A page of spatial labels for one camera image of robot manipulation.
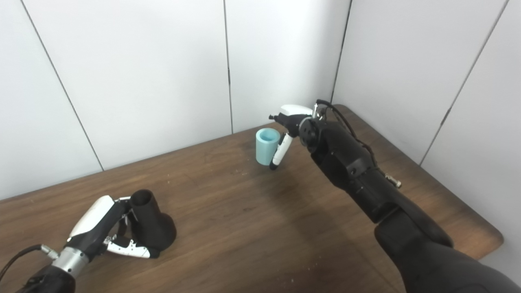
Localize white and black left hand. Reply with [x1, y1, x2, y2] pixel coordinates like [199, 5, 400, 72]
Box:
[65, 195, 161, 261]

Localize white and black right hand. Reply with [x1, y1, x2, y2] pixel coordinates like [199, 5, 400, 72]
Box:
[269, 105, 314, 171]

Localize light blue cylindrical cup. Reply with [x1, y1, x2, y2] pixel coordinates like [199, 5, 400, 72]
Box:
[256, 128, 281, 166]

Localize black flared nozzle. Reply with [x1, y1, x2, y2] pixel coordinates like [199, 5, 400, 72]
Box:
[130, 189, 177, 253]

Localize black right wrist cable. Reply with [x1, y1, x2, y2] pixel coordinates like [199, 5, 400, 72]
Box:
[313, 99, 380, 169]

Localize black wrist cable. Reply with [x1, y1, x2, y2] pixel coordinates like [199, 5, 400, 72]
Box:
[313, 99, 380, 169]
[0, 243, 59, 281]

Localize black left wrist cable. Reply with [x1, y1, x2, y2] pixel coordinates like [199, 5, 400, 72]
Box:
[0, 243, 59, 281]

